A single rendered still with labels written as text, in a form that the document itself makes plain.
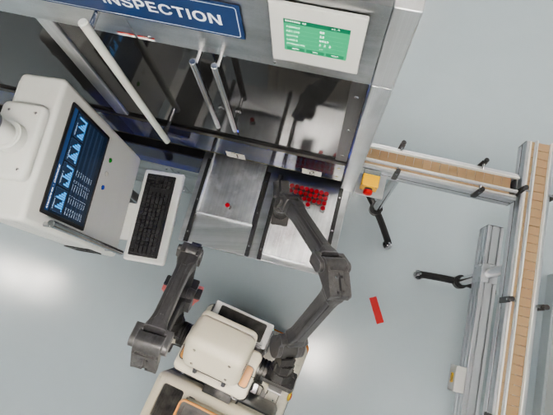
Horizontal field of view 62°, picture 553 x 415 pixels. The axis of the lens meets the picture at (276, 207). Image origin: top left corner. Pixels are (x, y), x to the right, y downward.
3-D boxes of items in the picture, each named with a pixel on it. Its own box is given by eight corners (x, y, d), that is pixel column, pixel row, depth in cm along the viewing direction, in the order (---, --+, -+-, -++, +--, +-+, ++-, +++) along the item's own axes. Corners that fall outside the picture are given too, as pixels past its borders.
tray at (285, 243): (281, 183, 209) (281, 180, 206) (337, 196, 207) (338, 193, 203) (262, 254, 201) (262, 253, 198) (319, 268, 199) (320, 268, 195)
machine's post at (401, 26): (330, 220, 294) (399, -20, 91) (339, 221, 293) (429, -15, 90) (327, 229, 292) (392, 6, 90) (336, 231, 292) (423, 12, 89)
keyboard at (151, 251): (148, 173, 222) (146, 171, 219) (176, 178, 221) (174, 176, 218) (127, 254, 212) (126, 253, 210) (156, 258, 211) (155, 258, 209)
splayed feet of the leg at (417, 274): (414, 268, 284) (420, 264, 270) (495, 287, 278) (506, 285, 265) (411, 280, 282) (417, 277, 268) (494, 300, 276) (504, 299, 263)
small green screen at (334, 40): (274, 54, 116) (268, -4, 96) (357, 71, 114) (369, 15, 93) (272, 58, 116) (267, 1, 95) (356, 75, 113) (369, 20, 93)
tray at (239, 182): (217, 145, 216) (216, 142, 212) (271, 156, 213) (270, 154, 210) (197, 212, 208) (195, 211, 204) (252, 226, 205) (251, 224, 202)
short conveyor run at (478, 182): (355, 175, 213) (360, 164, 197) (362, 146, 216) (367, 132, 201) (506, 209, 205) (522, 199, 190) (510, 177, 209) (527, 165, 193)
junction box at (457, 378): (450, 363, 226) (456, 365, 217) (461, 366, 225) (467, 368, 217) (446, 389, 223) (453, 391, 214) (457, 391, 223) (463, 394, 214)
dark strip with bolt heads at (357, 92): (331, 176, 196) (351, 80, 120) (341, 179, 196) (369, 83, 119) (331, 179, 196) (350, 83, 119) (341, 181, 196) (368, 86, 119)
